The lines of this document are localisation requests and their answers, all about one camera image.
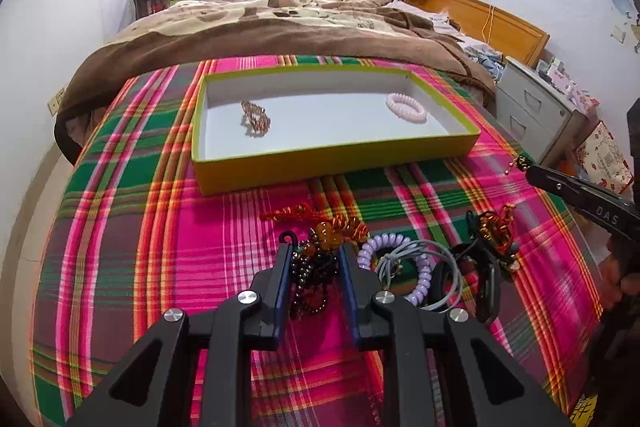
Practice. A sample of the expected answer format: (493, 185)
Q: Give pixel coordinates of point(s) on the blue crumpled clothing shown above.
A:
(485, 59)

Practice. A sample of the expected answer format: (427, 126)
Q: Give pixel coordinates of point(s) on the person's right hand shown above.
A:
(622, 279)

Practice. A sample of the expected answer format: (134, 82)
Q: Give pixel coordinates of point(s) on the pink patterned packets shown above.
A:
(570, 84)

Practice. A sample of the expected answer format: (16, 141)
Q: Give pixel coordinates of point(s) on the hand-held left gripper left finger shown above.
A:
(285, 277)

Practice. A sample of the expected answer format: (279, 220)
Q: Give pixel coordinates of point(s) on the pink green plaid sheet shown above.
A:
(150, 207)

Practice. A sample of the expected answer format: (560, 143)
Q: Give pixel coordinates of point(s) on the black and gold charm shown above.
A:
(522, 164)

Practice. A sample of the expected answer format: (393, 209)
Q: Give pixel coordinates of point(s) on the white bed sheet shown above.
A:
(425, 14)

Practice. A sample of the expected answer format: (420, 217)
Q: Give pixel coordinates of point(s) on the wooden headboard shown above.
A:
(505, 32)

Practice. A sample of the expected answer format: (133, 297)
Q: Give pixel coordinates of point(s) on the red patterned gift box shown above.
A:
(600, 157)

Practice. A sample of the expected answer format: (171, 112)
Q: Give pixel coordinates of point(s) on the grey drawer nightstand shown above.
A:
(530, 107)

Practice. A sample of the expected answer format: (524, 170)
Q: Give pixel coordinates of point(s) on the brown printed blanket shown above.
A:
(250, 37)

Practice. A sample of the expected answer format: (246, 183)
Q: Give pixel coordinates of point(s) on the red knot amber bead charm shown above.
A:
(325, 234)

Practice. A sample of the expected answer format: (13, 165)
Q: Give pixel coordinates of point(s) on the wall socket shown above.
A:
(57, 102)

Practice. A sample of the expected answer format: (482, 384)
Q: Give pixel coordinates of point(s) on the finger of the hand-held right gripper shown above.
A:
(555, 175)
(555, 189)

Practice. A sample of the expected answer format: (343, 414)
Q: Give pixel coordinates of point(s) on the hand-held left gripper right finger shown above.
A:
(347, 277)

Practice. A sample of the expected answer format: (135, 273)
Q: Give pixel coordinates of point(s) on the black wrist band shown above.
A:
(487, 302)

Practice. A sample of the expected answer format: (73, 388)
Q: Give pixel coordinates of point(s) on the yellow-green shallow cardboard box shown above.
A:
(325, 122)

